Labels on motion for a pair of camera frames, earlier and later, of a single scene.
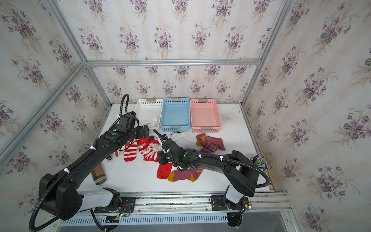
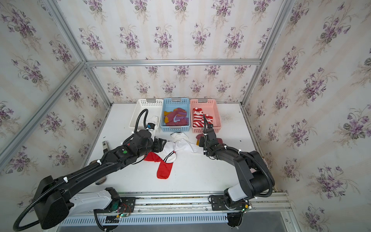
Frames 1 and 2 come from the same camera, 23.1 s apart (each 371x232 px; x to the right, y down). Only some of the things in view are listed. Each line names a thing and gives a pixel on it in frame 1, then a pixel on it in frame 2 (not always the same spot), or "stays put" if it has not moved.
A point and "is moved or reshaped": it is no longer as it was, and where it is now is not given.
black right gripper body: (164, 158) → (203, 142)
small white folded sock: (179, 137) stays put
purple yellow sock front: (191, 174) → (169, 118)
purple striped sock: (206, 151) is moved or reshaped
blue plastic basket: (175, 116) stays put
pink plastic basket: (205, 116) stays put
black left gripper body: (139, 133) → (157, 146)
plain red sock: (164, 170) stays put
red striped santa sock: (130, 152) is moved or reshaped
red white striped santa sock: (150, 152) is moved or reshaped
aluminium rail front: (266, 201) stays put
